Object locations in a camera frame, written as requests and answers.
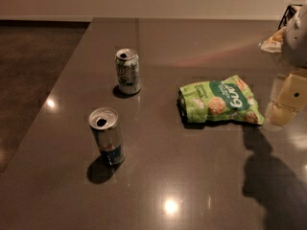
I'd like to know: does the green rice chip bag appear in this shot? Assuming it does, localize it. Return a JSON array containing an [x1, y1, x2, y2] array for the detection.
[[178, 76, 264, 125]]

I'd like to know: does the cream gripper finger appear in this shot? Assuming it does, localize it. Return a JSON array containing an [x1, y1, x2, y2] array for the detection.
[[268, 69, 307, 127], [265, 75, 286, 117]]

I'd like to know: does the green white soda can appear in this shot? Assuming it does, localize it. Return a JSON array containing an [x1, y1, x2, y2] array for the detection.
[[115, 48, 141, 95]]

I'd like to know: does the silver blue redbull can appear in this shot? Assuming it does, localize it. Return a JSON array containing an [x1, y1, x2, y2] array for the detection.
[[88, 107, 125, 166]]

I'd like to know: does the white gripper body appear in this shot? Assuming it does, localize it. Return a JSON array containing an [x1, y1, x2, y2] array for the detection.
[[282, 4, 307, 68]]

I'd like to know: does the white snack bag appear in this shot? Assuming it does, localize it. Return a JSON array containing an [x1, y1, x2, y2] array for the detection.
[[260, 27, 286, 54]]

